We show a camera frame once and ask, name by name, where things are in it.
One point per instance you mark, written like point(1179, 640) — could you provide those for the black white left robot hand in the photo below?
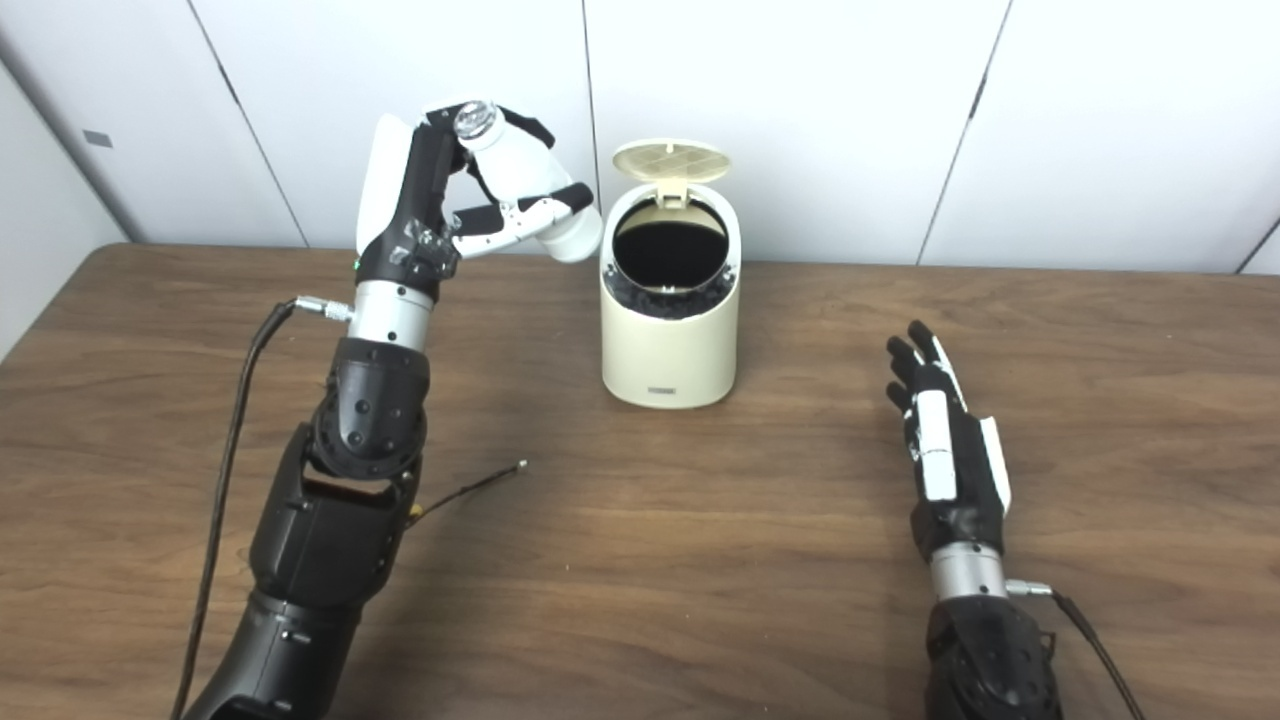
point(415, 210)

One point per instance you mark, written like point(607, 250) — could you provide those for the cream-colored bin with round lid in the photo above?
point(670, 350)

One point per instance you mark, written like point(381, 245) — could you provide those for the small white plastic bottle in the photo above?
point(520, 170)

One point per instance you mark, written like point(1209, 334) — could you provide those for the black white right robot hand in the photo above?
point(960, 480)

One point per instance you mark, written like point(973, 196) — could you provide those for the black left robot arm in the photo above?
point(330, 540)

